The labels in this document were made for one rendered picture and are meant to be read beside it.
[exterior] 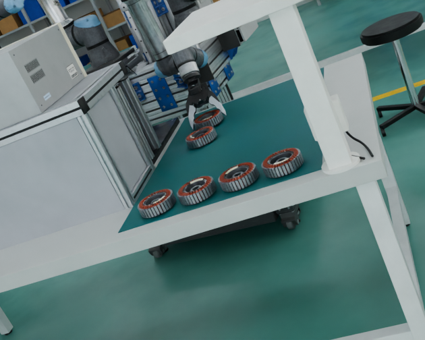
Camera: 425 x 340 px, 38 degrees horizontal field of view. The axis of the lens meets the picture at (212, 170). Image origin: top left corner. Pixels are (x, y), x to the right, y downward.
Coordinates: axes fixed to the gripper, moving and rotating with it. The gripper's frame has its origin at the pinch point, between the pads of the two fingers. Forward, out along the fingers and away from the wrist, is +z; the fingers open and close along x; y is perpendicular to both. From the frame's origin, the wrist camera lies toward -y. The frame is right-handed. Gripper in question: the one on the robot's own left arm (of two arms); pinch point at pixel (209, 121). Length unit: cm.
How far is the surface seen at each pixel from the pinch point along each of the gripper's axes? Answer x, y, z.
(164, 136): 18.3, 3.3, -2.4
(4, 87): 48, -60, -19
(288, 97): -30.5, -5.1, 4.8
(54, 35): 34, -38, -39
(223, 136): -4.0, -16.5, 11.1
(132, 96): 20.7, -17.5, -15.3
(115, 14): 107, 556, -331
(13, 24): 249, 564, -385
